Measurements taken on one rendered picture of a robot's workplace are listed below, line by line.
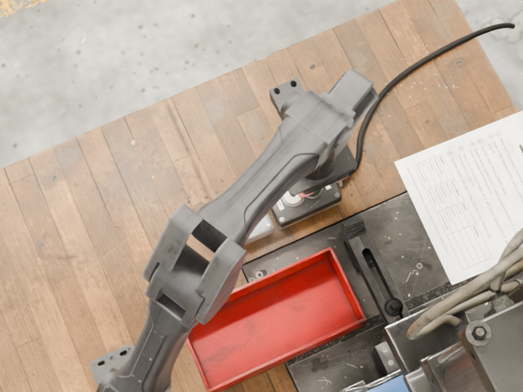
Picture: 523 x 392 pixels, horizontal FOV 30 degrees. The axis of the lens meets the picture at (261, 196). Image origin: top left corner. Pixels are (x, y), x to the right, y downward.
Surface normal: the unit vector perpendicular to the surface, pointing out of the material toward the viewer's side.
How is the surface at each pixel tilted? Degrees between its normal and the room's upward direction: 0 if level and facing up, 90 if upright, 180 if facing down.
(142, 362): 54
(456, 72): 0
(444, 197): 1
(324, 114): 17
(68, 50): 0
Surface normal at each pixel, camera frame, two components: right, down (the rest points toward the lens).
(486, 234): -0.02, -0.28
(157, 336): -0.51, 0.46
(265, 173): 0.16, -0.48
